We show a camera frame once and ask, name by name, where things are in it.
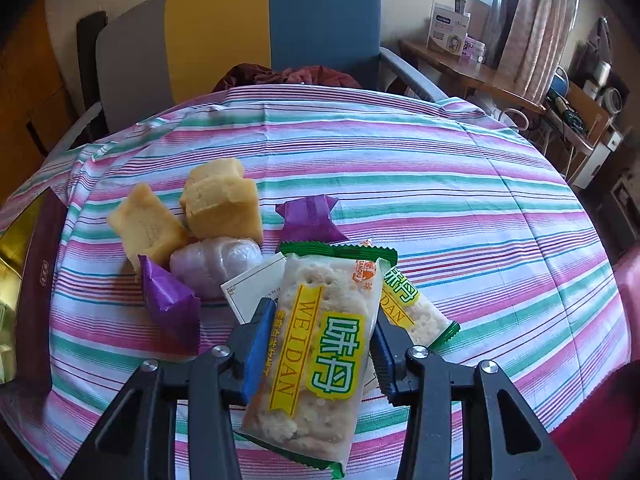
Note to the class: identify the purple candy wrapper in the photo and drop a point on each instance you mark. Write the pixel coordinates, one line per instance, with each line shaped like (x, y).
(170, 305)
(310, 220)

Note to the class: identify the white carton box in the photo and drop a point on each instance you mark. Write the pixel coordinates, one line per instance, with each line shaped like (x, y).
(445, 30)

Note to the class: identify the plastic-wrapped pale bun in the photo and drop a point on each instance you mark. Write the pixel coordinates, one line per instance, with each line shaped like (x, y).
(215, 265)

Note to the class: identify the green-edged cracker packet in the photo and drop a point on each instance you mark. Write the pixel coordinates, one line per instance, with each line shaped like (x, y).
(420, 310)
(320, 320)

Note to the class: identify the patterned curtain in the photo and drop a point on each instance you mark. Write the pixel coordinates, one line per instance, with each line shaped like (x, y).
(535, 35)

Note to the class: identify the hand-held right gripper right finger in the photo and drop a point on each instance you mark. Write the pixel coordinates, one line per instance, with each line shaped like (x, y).
(385, 355)

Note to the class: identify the maroon gift box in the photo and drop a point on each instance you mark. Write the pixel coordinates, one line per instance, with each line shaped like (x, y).
(37, 285)

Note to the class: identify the dark red cloth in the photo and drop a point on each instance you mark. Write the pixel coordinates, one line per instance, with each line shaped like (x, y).
(260, 77)

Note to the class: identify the gold box liner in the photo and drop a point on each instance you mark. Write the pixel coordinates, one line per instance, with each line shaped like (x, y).
(20, 230)

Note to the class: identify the small purple white jar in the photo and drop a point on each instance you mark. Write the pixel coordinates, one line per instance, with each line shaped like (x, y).
(474, 49)

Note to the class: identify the white paper card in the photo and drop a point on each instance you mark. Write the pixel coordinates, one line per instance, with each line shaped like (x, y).
(250, 287)

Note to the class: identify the round white appliance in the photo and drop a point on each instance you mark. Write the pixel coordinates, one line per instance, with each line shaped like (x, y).
(612, 100)

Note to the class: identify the grey yellow blue chair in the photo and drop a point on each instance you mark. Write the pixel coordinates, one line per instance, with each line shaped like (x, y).
(320, 20)

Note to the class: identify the striped tablecloth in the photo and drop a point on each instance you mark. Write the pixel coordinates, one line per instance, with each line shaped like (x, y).
(400, 160)

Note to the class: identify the white shelf cart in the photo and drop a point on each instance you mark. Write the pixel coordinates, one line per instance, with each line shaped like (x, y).
(590, 140)

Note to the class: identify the wooden desk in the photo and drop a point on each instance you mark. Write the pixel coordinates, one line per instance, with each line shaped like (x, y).
(450, 70)

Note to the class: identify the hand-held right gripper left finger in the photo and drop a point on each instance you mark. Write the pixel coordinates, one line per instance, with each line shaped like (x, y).
(257, 345)

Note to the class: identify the yellow sponge cake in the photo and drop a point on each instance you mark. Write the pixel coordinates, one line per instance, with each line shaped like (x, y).
(215, 170)
(222, 210)
(145, 225)

